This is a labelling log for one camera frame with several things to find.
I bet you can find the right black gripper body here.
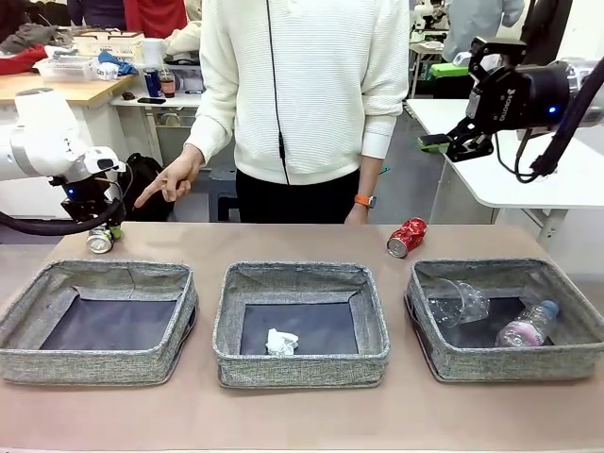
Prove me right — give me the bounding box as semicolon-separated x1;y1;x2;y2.
466;63;572;133

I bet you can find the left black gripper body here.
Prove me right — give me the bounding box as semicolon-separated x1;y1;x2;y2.
59;176;126;227

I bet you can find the black crushed soda can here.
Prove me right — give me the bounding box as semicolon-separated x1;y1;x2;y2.
85;224;116;255

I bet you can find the red crushed soda can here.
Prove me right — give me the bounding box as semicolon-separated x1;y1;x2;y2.
386;216;429;260

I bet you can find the clear plastic cup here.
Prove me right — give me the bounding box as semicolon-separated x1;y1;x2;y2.
427;277;492;329

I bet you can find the clear plastic water bottle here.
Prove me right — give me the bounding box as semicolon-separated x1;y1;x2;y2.
495;299;562;348

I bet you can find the white paper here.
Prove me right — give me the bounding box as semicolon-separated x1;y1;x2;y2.
265;327;301;356

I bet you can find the person's right forearm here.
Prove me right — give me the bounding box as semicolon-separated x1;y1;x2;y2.
183;93;237;164

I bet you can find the person's left forearm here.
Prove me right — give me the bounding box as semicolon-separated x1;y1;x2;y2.
361;122;402;199

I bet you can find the person's right hand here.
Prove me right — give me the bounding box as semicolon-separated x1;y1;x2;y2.
133;143;207;211

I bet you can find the person's left hand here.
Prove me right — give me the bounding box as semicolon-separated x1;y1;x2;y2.
344;205;372;226

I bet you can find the person in light blue shirt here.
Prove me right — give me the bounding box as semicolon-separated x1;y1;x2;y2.
443;0;526;65

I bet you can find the white table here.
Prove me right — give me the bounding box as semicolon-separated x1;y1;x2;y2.
404;97;604;251

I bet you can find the hanging dark coat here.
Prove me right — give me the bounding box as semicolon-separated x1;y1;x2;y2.
518;0;575;67

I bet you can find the black backpack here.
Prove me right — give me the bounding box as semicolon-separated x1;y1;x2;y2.
116;152;176;222

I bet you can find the grey plastic stool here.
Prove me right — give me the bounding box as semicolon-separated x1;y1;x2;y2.
208;167;238;223

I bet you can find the white plastic crate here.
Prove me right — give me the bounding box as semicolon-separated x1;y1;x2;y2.
34;55;99;82

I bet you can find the blue drink can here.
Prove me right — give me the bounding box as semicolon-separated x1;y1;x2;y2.
143;67;162;98

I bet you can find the grey fabric basket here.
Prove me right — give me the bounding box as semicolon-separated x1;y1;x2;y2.
0;258;198;387
211;261;392;389
404;257;604;383

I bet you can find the white shelf desk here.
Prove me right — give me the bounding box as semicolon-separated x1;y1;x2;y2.
109;92;207;171

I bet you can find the blue cloth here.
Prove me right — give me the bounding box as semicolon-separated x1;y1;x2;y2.
97;50;141;76

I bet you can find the printed wooden box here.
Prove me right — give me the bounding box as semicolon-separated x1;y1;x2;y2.
73;30;145;62

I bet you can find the red cloth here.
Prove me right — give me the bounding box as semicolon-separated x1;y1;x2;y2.
0;44;51;76

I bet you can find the person in white sweater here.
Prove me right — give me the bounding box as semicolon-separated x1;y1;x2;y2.
183;0;411;225

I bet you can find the white cylindrical container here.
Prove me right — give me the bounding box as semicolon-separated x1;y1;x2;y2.
141;38;166;67

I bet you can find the grey cloth pile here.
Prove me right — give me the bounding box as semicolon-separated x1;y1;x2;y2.
0;22;75;54

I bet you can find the white garment pile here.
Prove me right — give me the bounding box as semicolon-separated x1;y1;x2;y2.
163;21;204;65

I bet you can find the person in red top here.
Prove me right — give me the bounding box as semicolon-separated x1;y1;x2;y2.
121;0;189;40

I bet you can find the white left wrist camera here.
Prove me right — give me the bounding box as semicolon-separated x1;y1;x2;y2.
83;146;127;175

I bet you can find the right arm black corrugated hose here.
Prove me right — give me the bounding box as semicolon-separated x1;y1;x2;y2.
530;56;604;183

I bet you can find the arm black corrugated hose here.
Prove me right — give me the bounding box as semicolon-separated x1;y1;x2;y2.
530;56;604;183
0;197;127;237

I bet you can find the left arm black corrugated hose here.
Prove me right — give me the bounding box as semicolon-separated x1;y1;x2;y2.
0;197;127;237

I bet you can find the right gripper thin black cable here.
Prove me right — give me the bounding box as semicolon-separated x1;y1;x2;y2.
493;129;544;184

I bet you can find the black cord on sweater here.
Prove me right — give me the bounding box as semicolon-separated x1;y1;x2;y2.
266;0;290;186

